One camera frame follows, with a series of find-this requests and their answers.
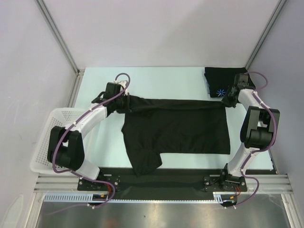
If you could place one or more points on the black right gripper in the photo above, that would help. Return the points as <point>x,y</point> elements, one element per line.
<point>228,99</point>

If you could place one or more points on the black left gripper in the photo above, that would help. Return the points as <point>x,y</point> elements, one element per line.
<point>127,108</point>

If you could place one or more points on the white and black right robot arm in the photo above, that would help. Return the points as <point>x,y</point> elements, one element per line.
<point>258,131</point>

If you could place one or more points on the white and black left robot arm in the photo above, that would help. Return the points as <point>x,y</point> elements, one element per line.
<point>66,150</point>

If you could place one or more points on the folded black t shirt with logo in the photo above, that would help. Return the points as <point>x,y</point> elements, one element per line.
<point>221,79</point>

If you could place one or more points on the white plastic basket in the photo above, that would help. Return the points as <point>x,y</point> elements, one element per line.
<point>63,117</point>

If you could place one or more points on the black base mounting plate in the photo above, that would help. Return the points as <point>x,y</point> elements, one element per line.
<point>161,172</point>

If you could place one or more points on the right vertical aluminium post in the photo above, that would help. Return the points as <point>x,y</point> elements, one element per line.
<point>266,31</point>

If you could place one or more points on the vertical aluminium post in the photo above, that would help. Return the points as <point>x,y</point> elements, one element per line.
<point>57,34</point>
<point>266,31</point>

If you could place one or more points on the white slotted cable duct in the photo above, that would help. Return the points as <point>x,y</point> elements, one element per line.
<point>100,197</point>

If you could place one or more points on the aluminium frame rail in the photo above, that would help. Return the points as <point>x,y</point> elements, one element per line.
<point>269,184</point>

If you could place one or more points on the left vertical aluminium post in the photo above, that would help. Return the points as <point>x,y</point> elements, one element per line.
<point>57,34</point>

